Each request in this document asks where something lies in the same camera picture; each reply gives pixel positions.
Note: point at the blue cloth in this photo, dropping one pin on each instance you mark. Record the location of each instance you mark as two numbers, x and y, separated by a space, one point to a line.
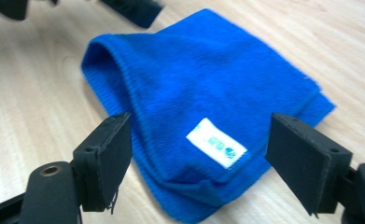
202 81

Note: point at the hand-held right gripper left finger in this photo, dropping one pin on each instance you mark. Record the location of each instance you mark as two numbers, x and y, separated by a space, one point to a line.
105 165

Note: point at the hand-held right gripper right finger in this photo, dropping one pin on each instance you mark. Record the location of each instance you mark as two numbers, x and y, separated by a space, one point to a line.
314 165

